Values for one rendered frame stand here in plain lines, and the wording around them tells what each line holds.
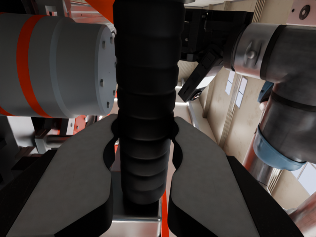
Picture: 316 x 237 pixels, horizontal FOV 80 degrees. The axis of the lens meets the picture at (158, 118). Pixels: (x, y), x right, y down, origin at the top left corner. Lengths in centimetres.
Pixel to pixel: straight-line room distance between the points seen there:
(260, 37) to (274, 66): 4
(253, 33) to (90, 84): 22
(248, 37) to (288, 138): 15
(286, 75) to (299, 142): 9
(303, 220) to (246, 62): 36
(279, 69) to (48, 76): 28
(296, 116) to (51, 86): 30
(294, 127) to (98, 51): 26
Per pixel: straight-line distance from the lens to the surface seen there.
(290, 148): 32
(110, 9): 76
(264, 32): 30
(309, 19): 64
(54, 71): 25
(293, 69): 29
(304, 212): 52
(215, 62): 33
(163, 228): 310
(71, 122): 56
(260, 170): 65
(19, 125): 39
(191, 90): 36
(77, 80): 24
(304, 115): 30
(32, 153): 39
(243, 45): 30
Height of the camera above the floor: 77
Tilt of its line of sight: 29 degrees up
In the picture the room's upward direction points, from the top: 176 degrees counter-clockwise
